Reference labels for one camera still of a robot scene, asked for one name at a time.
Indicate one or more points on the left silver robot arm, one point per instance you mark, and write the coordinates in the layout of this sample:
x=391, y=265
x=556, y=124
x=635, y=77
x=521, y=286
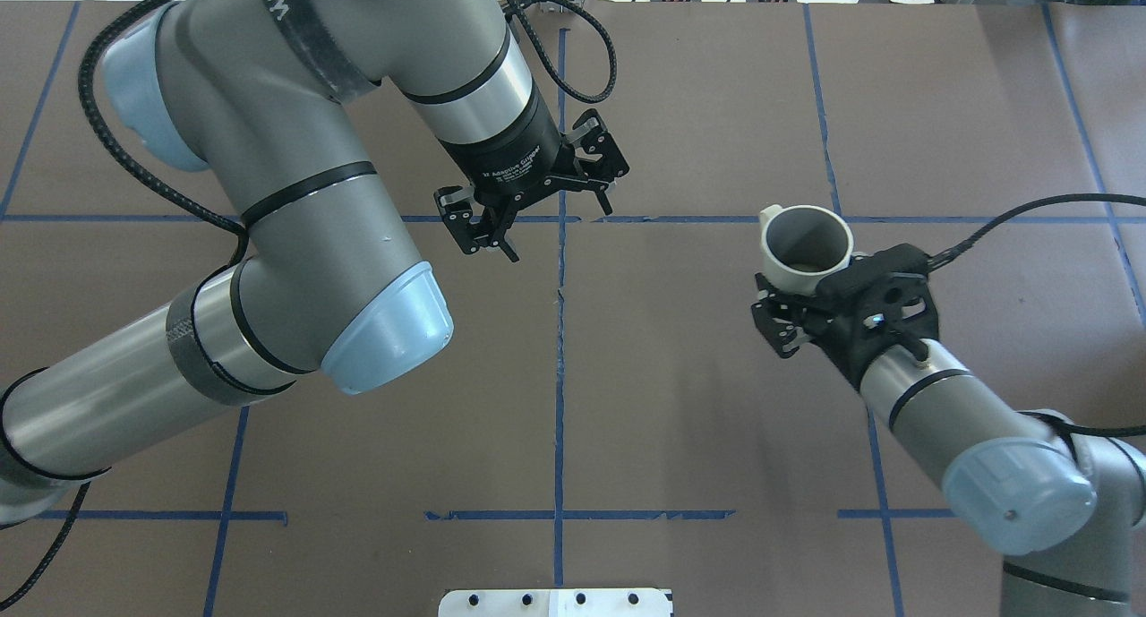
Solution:
x=234, y=110

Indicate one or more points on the white ribbed HOME mug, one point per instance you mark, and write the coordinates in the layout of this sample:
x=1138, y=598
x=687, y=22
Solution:
x=801, y=246

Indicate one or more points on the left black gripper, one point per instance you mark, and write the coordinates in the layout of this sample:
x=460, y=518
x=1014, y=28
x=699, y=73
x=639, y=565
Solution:
x=507, y=158

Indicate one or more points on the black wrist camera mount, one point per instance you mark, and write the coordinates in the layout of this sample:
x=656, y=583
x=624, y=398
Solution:
x=877, y=303

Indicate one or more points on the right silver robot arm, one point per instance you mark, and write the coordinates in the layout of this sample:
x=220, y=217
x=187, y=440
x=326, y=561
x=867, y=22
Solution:
x=1058, y=505

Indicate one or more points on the brown paper table cover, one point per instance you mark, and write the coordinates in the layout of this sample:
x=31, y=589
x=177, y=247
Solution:
x=606, y=414

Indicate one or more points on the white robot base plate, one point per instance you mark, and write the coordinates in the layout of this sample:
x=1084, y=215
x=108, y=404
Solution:
x=593, y=601

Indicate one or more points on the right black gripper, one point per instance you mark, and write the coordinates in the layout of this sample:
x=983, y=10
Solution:
x=777, y=323

